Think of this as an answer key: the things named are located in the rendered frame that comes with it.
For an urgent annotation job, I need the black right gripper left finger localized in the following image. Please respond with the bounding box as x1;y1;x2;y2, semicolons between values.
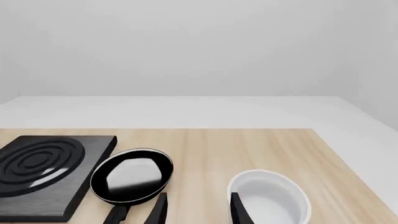
143;192;169;224

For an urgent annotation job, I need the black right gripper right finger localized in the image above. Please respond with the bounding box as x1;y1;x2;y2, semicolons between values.
230;192;256;224

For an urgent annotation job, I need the black frying pan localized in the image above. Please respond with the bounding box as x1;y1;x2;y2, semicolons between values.
90;147;174;224

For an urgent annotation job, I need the white bowl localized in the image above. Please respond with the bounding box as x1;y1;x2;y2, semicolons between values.
226;169;312;224

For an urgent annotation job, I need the flat black stove plate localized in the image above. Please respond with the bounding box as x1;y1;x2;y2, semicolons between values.
0;134;118;223

